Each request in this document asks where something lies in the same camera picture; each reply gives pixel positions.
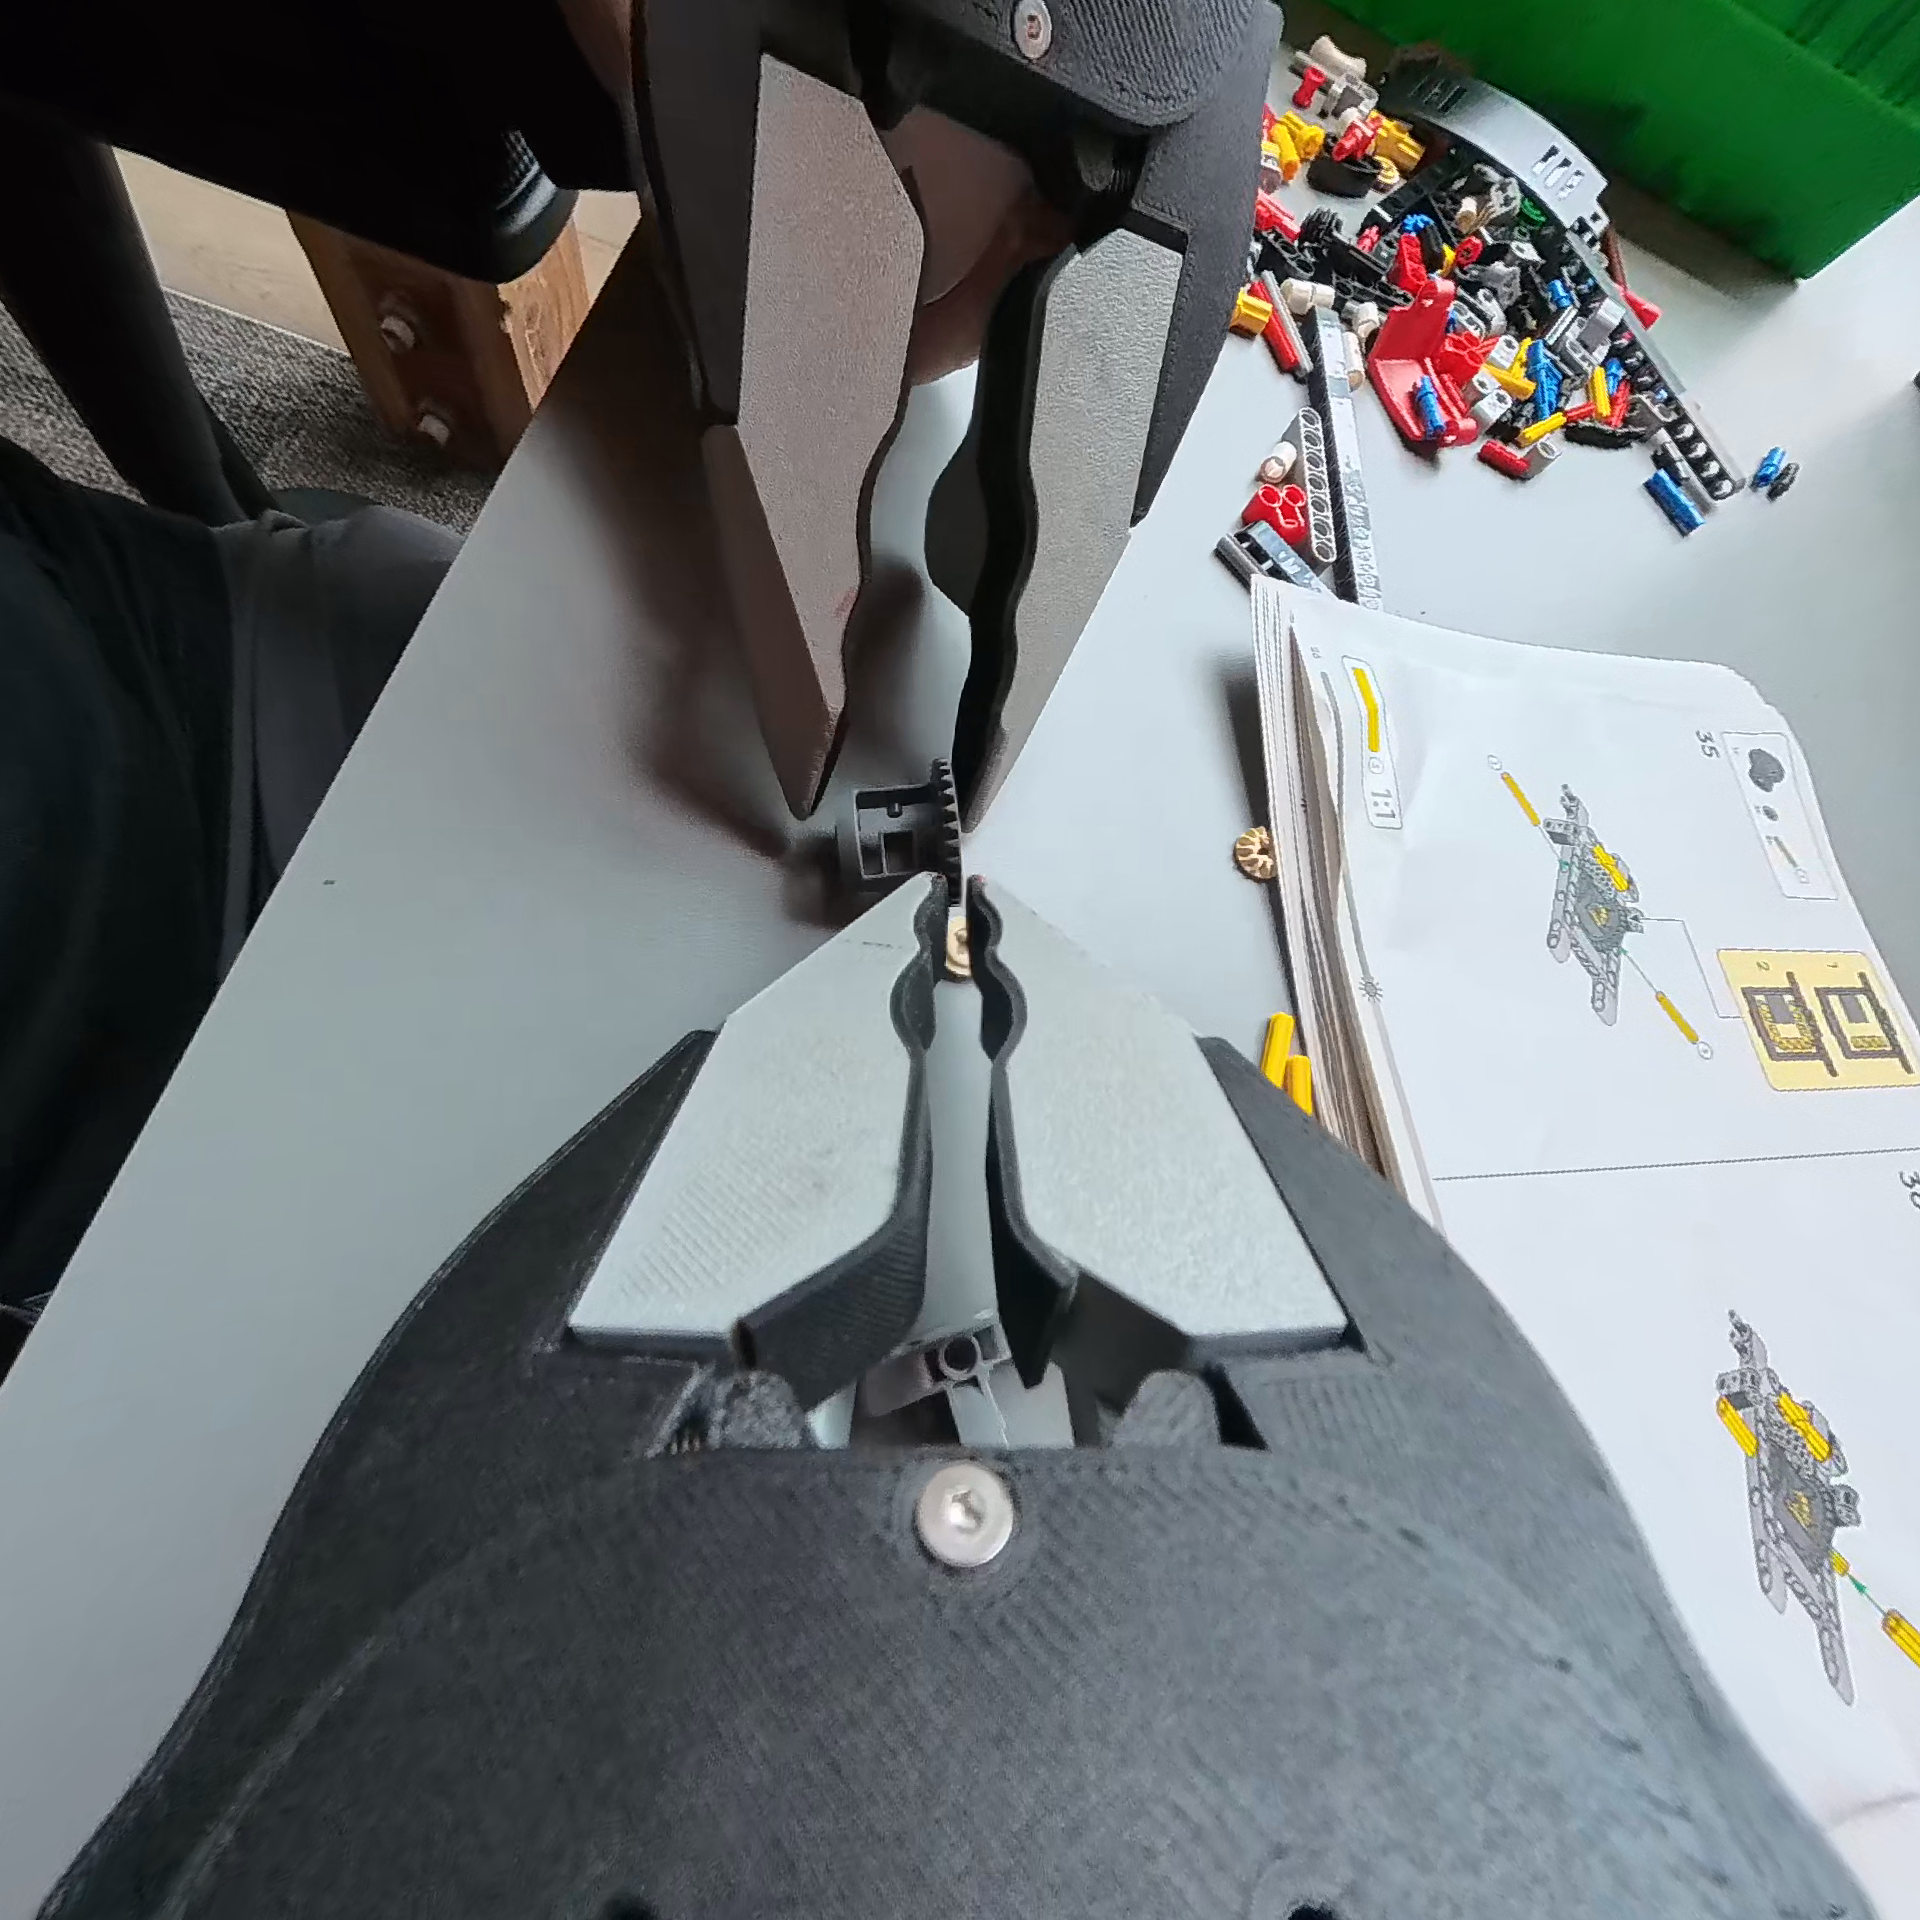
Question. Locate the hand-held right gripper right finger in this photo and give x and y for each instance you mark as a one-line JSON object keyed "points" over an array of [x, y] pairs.
{"points": [[1155, 1171]]}

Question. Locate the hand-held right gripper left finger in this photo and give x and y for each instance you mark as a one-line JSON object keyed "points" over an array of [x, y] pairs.
{"points": [[750, 1171]]}

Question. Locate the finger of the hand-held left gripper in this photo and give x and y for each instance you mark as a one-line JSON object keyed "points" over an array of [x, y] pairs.
{"points": [[1088, 450], [819, 330]]}

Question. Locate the small tan lego gear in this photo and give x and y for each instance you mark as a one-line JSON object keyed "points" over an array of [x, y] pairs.
{"points": [[956, 945], [1253, 854]]}

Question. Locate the grey lego differential with gear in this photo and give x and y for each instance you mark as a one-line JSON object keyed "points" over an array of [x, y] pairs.
{"points": [[885, 839]]}

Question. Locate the yellow lego pin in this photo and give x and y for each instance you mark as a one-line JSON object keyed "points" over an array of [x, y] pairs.
{"points": [[1299, 1083], [1276, 1046]]}

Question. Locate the small grey lego connector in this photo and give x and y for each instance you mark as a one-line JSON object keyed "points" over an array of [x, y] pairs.
{"points": [[962, 1359]]}

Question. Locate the red lego seat piece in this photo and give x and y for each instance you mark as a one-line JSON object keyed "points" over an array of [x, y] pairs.
{"points": [[1411, 369]]}

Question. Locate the lego instruction booklet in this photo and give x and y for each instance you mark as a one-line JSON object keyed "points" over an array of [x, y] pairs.
{"points": [[1575, 1243]]}

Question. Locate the pile of loose lego pieces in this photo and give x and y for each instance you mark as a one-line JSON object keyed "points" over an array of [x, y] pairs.
{"points": [[1517, 283]]}

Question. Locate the dark grey curved lego panel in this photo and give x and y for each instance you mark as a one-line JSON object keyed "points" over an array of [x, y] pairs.
{"points": [[1517, 128]]}

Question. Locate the person's left hand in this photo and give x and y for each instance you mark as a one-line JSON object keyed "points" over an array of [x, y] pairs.
{"points": [[975, 255]]}

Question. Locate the wooden table leg with bolts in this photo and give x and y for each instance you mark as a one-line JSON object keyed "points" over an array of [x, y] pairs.
{"points": [[466, 345]]}

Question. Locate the green box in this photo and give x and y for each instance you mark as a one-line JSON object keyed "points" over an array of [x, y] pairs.
{"points": [[1724, 106]]}

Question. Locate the person's dark clothed lap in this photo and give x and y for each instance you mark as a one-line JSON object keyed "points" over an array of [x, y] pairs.
{"points": [[120, 825]]}

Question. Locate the black metal table frame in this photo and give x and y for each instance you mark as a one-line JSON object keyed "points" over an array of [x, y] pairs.
{"points": [[300, 119]]}

